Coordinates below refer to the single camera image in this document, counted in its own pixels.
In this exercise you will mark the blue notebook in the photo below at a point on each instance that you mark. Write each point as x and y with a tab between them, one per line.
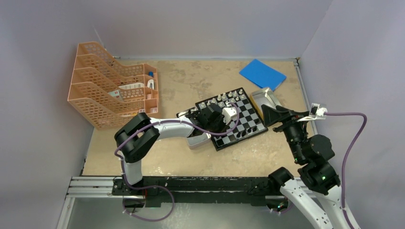
262	75

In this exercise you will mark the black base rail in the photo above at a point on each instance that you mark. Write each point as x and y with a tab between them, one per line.
153	191

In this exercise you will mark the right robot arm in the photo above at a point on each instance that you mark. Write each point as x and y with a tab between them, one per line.
318	175

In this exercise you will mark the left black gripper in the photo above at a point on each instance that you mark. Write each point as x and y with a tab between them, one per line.
223	126

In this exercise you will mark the black white chess board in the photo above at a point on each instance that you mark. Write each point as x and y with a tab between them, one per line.
248	117

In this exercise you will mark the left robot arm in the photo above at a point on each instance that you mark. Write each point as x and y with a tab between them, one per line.
135	139

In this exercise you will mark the white label box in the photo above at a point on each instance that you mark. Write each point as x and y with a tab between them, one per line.
131	86

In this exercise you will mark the orange plastic file rack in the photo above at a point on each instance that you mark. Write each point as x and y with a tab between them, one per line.
94	89

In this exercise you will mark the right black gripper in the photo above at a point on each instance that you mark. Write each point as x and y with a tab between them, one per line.
271	115

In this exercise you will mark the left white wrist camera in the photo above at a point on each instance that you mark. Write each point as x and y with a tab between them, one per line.
229	113

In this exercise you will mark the silver metal tin tray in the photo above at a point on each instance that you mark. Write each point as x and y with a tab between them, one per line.
195	141

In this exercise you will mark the white stapler in rack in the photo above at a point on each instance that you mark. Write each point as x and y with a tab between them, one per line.
151	84

